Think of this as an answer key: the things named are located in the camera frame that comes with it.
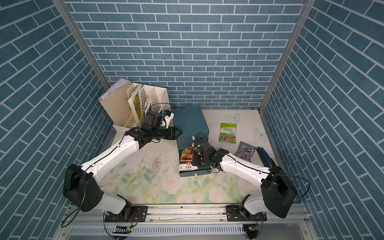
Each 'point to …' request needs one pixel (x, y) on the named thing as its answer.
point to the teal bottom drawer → (200, 171)
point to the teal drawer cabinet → (192, 123)
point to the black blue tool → (267, 160)
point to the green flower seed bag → (228, 132)
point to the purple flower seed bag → (245, 151)
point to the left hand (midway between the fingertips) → (182, 133)
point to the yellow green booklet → (136, 102)
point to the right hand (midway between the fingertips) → (193, 160)
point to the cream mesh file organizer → (143, 99)
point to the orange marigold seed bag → (186, 159)
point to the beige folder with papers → (116, 102)
